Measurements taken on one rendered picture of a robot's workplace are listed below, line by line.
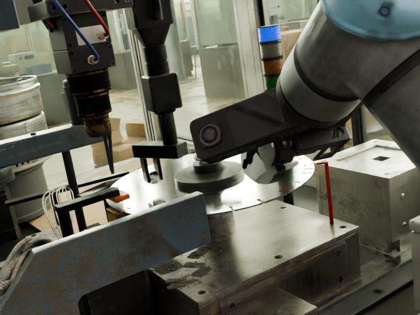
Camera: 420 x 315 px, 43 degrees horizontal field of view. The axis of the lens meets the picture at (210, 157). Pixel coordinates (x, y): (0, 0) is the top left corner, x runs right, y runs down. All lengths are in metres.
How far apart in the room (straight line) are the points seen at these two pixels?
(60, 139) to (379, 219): 0.56
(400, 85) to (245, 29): 1.07
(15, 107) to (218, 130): 0.90
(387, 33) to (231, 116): 0.20
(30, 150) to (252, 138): 0.51
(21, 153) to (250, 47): 0.71
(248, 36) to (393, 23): 1.07
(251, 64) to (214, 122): 0.91
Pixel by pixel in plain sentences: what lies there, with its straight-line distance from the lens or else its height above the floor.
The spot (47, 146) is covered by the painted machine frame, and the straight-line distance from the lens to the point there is 0.95.
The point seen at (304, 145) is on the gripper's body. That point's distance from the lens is 0.55.
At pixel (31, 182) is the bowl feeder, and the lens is 1.45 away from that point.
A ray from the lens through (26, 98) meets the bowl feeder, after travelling 1.39.
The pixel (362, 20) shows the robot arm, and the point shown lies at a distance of 0.38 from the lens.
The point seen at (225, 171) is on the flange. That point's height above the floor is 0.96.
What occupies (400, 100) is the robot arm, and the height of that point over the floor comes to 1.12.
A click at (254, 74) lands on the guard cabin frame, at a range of 1.43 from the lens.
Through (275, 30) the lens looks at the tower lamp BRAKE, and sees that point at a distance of 1.07.
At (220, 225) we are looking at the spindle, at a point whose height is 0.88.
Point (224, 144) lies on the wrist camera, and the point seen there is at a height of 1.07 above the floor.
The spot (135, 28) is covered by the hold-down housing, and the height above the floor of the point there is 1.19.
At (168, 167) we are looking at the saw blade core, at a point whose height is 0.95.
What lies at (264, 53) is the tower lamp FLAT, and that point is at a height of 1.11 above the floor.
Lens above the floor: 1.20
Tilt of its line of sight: 15 degrees down
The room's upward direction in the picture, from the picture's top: 9 degrees counter-clockwise
